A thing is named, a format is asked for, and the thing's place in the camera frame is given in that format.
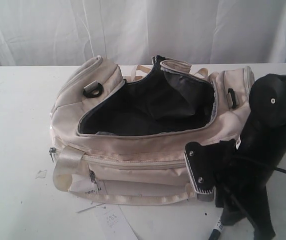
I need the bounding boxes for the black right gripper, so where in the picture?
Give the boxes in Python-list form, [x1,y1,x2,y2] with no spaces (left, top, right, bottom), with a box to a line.
[214,139,276,240]

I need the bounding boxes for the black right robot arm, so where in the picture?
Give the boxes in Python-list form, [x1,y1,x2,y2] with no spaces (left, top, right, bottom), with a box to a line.
[216,73,286,240]

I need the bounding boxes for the cream fabric duffel bag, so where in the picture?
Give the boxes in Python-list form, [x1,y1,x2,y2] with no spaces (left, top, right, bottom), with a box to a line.
[50,55,255,206]

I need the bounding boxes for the green and white marker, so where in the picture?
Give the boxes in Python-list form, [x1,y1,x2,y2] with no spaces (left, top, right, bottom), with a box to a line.
[208,215,224,240]

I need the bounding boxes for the white paper hang tag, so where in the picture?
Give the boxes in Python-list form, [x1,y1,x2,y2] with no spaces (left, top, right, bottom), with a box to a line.
[70,174,108,214]

